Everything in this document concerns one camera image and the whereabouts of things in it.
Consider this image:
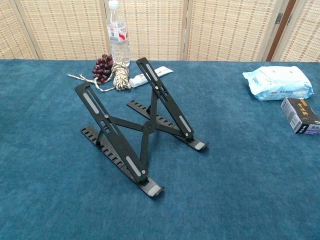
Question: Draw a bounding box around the black folding laptop stand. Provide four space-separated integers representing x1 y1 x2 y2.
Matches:
74 57 210 200

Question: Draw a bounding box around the white toothpaste tube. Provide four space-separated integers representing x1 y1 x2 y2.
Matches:
128 65 174 89

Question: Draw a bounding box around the dark red grape bunch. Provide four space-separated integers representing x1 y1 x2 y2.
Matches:
91 53 115 84

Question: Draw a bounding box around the clear bottle red label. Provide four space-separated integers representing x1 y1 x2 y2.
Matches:
107 0 131 68

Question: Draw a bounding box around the blue table cover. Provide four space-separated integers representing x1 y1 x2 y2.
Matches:
0 58 320 240

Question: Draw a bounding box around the light blue wet wipes pack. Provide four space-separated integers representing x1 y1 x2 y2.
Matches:
241 65 315 102

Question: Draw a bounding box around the bamboo folding screen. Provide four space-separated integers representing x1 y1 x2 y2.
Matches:
0 0 320 63

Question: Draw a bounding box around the small black carton box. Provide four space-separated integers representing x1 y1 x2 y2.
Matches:
280 96 320 136

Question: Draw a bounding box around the beige braided rope bundle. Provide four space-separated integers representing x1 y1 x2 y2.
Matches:
66 61 132 93

